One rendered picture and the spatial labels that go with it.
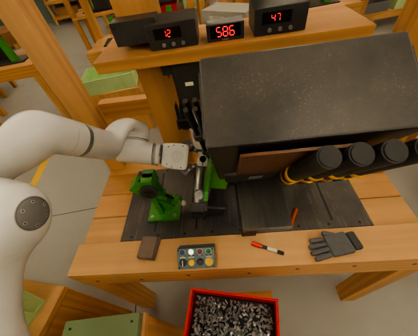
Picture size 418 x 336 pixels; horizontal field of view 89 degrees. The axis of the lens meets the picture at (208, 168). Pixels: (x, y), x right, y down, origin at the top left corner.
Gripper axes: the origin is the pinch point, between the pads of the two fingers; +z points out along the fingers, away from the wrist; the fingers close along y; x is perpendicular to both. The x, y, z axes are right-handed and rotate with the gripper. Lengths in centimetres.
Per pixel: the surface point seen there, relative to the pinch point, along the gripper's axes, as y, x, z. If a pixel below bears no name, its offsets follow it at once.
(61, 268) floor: -110, 113, -95
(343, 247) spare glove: -28, -16, 56
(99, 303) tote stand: -89, 39, -44
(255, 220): -18.3, -18.7, 17.8
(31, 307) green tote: -69, 11, -63
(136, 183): -12.6, 5.2, -24.4
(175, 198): -19.5, 12.6, -7.6
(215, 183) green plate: -8.9, -4.9, 5.9
